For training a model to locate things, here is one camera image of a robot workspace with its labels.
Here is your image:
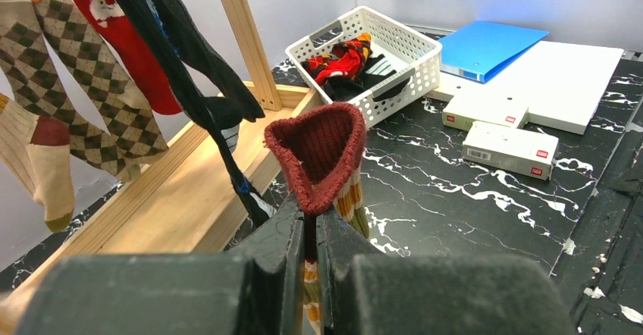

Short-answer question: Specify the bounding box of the white perforated laundry basket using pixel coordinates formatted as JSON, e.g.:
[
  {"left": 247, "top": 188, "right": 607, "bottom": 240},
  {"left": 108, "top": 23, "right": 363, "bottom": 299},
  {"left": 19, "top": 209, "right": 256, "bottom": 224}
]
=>
[{"left": 285, "top": 6, "right": 442, "bottom": 128}]

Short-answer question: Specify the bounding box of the red sock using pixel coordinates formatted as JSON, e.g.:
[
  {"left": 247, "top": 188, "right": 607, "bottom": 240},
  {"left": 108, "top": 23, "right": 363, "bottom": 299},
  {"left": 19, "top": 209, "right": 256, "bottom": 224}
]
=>
[{"left": 74, "top": 0, "right": 182, "bottom": 115}]

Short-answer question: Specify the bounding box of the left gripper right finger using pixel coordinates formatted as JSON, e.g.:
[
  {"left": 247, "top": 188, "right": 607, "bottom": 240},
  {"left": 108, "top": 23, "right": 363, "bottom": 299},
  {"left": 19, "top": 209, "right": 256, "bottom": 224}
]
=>
[{"left": 315, "top": 209, "right": 575, "bottom": 334}]

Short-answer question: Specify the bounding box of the blue folder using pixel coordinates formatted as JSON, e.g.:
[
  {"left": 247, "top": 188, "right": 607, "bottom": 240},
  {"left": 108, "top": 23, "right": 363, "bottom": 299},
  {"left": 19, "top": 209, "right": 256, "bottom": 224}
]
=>
[{"left": 440, "top": 20, "right": 549, "bottom": 83}]

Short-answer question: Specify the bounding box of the white flat board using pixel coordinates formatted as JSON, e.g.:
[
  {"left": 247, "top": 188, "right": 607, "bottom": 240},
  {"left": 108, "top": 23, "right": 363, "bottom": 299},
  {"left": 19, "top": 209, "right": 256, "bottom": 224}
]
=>
[{"left": 428, "top": 41, "right": 624, "bottom": 135}]

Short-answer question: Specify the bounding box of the striped sock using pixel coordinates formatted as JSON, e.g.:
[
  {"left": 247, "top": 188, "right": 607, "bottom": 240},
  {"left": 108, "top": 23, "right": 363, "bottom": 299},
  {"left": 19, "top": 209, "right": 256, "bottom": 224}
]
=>
[
  {"left": 1, "top": 95, "right": 75, "bottom": 233},
  {"left": 265, "top": 102, "right": 370, "bottom": 334}
]

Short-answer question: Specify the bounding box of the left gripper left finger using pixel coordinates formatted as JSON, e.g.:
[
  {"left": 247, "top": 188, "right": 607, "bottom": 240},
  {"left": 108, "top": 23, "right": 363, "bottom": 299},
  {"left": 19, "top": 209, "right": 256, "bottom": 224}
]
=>
[{"left": 16, "top": 196, "right": 304, "bottom": 335}]

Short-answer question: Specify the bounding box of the brown argyle sock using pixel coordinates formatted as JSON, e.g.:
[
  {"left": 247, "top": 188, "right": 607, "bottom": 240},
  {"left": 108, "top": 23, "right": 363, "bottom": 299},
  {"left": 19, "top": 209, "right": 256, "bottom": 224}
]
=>
[{"left": 33, "top": 0, "right": 168, "bottom": 164}]

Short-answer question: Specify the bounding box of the small white red box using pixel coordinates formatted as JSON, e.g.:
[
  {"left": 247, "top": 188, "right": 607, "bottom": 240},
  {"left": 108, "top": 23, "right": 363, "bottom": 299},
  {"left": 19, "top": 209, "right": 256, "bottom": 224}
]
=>
[
  {"left": 442, "top": 93, "right": 529, "bottom": 131},
  {"left": 462, "top": 121, "right": 559, "bottom": 180}
]

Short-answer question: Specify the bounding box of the red garment in basket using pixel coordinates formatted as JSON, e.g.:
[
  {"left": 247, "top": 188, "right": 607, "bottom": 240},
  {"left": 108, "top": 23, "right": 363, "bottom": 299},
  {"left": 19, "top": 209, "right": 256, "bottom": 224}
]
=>
[{"left": 301, "top": 33, "right": 372, "bottom": 86}]

